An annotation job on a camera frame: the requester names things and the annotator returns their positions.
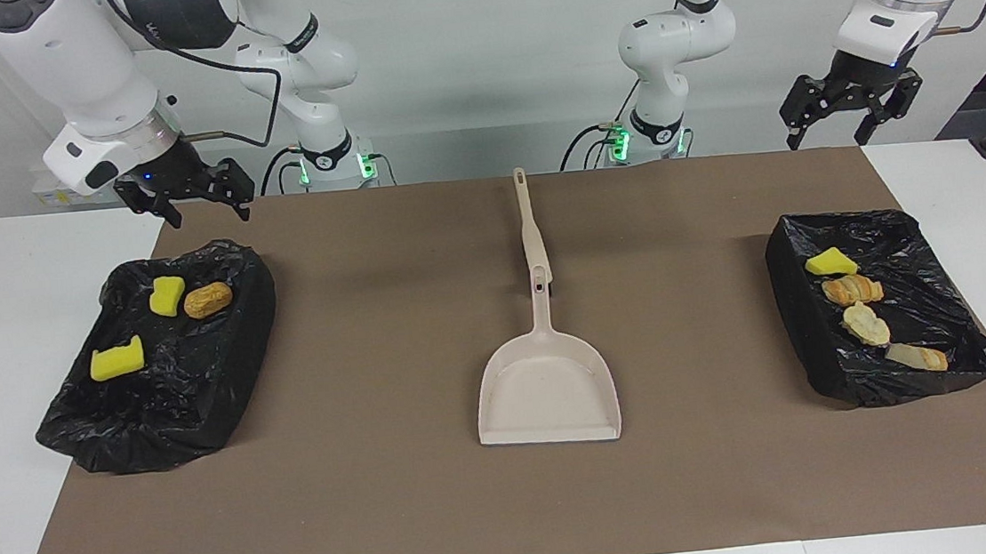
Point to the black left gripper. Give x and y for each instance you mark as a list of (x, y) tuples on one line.
[(867, 79)]

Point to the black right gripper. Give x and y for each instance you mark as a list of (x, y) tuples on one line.
[(173, 168)]

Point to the wavy yellow sponge piece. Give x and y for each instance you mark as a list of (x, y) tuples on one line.
[(166, 297)]

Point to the brown cork-like lump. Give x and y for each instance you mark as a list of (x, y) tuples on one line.
[(208, 300)]

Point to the small yellow sponge wedge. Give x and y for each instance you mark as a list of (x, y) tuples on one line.
[(831, 263)]

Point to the notched yellow sponge piece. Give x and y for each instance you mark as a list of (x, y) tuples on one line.
[(117, 361)]

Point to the bread piece top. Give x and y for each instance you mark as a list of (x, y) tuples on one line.
[(853, 288)]

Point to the bread piece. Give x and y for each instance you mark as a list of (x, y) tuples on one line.
[(867, 325), (916, 356), (853, 288)]

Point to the beige hand brush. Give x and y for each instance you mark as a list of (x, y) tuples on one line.
[(527, 220)]

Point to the beige plastic dustpan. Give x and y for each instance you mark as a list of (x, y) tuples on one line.
[(547, 388)]

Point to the black bag-lined bin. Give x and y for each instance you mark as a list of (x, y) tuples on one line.
[(924, 302), (173, 394)]

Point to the white box on table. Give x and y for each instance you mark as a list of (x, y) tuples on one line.
[(49, 198)]

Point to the brown table mat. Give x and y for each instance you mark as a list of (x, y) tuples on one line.
[(515, 525)]

